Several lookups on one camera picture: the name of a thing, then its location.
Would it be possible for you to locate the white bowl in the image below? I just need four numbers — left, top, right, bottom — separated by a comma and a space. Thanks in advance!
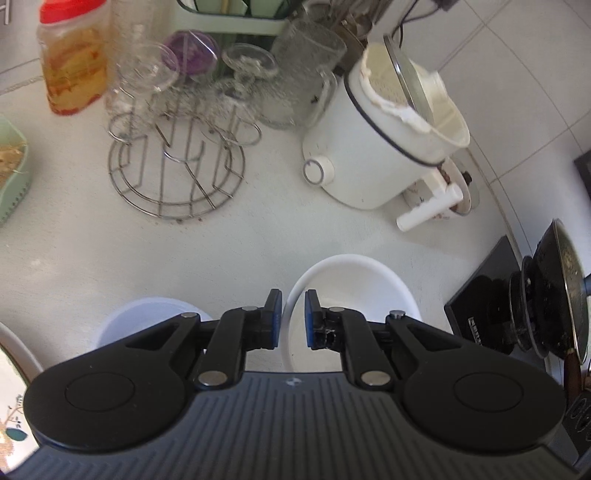
281, 254, 424, 374

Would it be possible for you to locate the white floral plate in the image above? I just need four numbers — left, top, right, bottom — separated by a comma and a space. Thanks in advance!
0, 320, 45, 469

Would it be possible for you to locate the large translucent plastic bowl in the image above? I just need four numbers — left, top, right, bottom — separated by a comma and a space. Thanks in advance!
96, 298, 216, 352

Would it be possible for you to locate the black cable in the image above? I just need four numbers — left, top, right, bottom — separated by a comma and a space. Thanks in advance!
396, 0, 465, 44

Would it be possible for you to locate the green utensil holder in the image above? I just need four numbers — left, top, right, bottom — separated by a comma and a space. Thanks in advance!
174, 0, 297, 37

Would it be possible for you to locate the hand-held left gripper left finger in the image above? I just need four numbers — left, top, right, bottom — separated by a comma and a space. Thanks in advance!
124, 288, 283, 387

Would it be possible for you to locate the red-lidded plastic jar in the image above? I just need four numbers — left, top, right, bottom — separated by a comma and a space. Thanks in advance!
36, 0, 112, 117

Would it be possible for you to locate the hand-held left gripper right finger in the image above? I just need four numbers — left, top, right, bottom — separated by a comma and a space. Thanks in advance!
304, 289, 455, 387

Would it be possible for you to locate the black induction cooker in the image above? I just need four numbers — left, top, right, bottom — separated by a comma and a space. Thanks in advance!
443, 234, 591, 468

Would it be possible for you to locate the green basket of enoki mushrooms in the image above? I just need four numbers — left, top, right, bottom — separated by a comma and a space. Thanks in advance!
0, 115, 34, 228

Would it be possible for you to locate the textured glass pitcher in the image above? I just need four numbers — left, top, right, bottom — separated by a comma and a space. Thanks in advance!
257, 21, 348, 131

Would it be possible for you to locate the black frying pan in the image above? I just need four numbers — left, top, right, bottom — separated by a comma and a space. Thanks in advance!
508, 218, 591, 366

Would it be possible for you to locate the small round dish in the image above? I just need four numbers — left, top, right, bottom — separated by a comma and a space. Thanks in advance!
401, 157, 481, 222

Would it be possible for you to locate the purple-tinted glass cup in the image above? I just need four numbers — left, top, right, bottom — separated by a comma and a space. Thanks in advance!
163, 29, 221, 78

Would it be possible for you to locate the clear glass cup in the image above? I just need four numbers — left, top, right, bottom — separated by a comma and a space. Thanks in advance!
221, 43, 279, 104
105, 0, 155, 118

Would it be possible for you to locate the white electric cooking pot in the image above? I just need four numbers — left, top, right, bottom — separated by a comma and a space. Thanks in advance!
302, 34, 472, 212

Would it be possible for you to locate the round wire cup rack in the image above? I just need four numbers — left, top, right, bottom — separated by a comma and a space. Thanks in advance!
107, 90, 262, 220

